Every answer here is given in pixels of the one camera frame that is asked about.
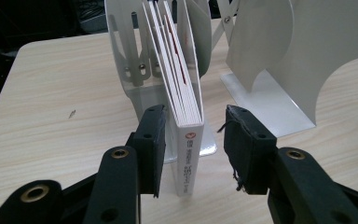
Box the white caterpillar picture book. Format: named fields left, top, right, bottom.
left=142, top=0, right=206, bottom=198

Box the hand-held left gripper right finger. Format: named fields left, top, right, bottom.
left=223, top=105, right=358, bottom=224

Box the white expandable metal book rack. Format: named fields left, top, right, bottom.
left=103, top=0, right=358, bottom=165

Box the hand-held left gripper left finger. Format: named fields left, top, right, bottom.
left=82, top=104, right=168, bottom=224

